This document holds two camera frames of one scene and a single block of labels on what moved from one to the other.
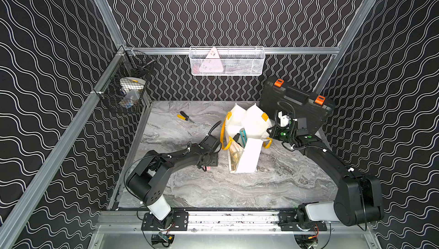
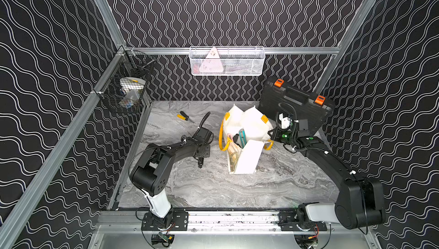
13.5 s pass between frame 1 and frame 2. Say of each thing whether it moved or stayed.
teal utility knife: stayed
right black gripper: stayed
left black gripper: moved
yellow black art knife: stayed
